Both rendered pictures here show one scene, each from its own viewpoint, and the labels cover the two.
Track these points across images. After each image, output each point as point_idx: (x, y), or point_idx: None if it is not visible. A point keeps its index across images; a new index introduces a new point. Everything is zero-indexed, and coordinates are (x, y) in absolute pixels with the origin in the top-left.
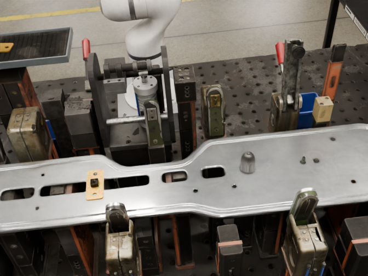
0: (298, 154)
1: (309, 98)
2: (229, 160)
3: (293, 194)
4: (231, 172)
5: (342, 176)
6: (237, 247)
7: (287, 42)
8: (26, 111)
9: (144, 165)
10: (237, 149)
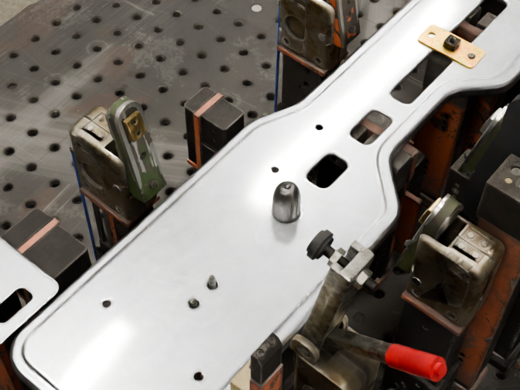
0: (231, 296)
1: None
2: (326, 205)
3: (181, 216)
4: (300, 187)
5: (130, 302)
6: (194, 105)
7: (357, 242)
8: None
9: (428, 108)
10: (334, 234)
